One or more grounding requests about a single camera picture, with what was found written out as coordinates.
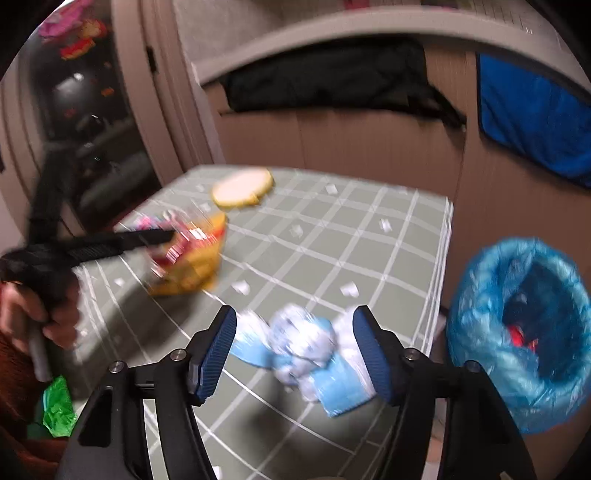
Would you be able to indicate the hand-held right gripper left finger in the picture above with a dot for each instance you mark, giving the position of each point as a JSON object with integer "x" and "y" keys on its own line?
{"x": 217, "y": 355}

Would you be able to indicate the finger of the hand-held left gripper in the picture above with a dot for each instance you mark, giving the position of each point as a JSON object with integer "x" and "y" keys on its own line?
{"x": 120, "y": 244}

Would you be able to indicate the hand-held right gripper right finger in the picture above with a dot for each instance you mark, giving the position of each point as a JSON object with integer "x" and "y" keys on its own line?
{"x": 371, "y": 355}

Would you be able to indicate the blue and white wrapper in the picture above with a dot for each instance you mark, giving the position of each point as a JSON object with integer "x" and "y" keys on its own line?
{"x": 300, "y": 341}

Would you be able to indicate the yellow snack packet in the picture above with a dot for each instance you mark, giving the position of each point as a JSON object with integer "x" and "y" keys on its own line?
{"x": 194, "y": 272}

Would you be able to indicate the blue-lined waste bin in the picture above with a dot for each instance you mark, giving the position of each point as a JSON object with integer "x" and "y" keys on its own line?
{"x": 489, "y": 323}

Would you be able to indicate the person's left forearm brown sleeve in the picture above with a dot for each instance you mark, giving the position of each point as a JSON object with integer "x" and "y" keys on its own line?
{"x": 27, "y": 447}

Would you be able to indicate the person's left hand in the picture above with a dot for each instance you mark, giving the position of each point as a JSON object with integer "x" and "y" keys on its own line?
{"x": 18, "y": 314}

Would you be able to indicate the glass door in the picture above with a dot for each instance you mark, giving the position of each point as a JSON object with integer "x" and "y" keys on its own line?
{"x": 106, "y": 138}

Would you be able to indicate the green checked tablecloth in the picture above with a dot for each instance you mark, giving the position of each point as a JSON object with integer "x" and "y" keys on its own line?
{"x": 323, "y": 240}

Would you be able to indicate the round white yellow-rimmed lid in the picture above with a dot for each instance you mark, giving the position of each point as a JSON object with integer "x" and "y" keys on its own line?
{"x": 242, "y": 189}

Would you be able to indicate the green plastic bag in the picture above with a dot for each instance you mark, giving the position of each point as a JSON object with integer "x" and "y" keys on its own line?
{"x": 57, "y": 408}

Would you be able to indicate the red window sticker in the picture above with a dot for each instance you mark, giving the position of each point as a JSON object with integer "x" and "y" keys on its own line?
{"x": 83, "y": 46}

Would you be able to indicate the pink window sticker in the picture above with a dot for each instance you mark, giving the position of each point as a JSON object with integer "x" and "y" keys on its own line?
{"x": 60, "y": 23}

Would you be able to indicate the black cloth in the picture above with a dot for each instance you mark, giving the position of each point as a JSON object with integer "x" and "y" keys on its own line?
{"x": 332, "y": 83}

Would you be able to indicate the blue cloth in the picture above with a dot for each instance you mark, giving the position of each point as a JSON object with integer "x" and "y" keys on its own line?
{"x": 535, "y": 124}

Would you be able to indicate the white windowsill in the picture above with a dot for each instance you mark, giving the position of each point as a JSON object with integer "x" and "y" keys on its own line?
{"x": 323, "y": 34}

